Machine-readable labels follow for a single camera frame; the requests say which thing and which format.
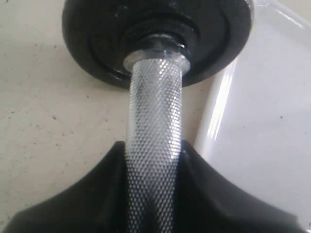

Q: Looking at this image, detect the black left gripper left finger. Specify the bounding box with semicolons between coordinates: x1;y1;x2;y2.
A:
3;141;126;233

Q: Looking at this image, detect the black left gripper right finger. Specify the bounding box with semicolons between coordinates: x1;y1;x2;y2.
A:
174;140;306;233

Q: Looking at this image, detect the chrome dumbbell bar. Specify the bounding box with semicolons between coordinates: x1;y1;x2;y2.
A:
123;33;190;233

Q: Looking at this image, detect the white plastic tray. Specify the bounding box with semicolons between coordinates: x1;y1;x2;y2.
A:
195;0;311;227

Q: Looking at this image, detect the far black weight plate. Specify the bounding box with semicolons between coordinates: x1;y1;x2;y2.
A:
62;0;254;89

